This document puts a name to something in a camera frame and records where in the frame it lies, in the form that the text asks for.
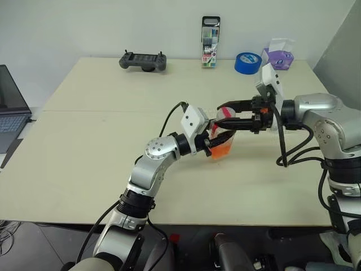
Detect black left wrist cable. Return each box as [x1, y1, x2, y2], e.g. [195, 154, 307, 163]
[159, 101, 189, 138]

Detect blue tape roll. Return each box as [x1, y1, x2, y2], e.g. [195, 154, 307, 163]
[234, 51, 262, 76]

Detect black elbow cable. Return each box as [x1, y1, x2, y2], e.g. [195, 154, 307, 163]
[318, 161, 333, 218]
[75, 197, 170, 268]

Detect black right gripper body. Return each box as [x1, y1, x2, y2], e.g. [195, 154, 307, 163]
[250, 95, 274, 134]

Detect purple tissue box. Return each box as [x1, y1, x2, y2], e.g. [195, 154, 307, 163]
[259, 37, 296, 72]

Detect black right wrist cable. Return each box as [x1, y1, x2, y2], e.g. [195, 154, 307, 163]
[272, 104, 315, 168]

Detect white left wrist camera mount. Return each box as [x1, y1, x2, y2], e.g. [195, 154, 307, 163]
[180, 104, 210, 156]

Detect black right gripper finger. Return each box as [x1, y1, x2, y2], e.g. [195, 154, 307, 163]
[214, 117, 255, 131]
[216, 99, 254, 114]

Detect black left elbow cable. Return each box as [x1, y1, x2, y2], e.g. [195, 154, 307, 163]
[75, 197, 170, 268]

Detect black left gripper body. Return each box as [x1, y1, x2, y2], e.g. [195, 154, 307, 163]
[196, 134, 214, 158]

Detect grey laptop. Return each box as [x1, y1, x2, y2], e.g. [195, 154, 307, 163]
[0, 64, 33, 155]

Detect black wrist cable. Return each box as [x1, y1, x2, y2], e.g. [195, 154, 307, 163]
[272, 104, 315, 168]
[159, 101, 189, 138]

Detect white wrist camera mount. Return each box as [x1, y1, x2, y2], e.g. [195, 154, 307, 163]
[253, 63, 285, 113]
[180, 104, 210, 156]

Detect clear glass with orange drink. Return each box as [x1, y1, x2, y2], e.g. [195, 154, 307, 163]
[208, 128, 236, 161]

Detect grey handheld remote controller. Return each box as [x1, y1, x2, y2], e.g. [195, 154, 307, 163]
[118, 50, 168, 73]

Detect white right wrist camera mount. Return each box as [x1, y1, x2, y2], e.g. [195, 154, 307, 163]
[253, 63, 285, 113]

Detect black right elbow cable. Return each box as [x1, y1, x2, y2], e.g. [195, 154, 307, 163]
[318, 161, 333, 218]

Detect dark rounded shape under table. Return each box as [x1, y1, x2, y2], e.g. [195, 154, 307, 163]
[210, 232, 256, 271]

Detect grey floor cables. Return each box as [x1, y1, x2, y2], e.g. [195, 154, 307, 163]
[0, 219, 22, 256]

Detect marker pen set case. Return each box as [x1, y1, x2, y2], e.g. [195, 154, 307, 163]
[201, 15, 222, 69]

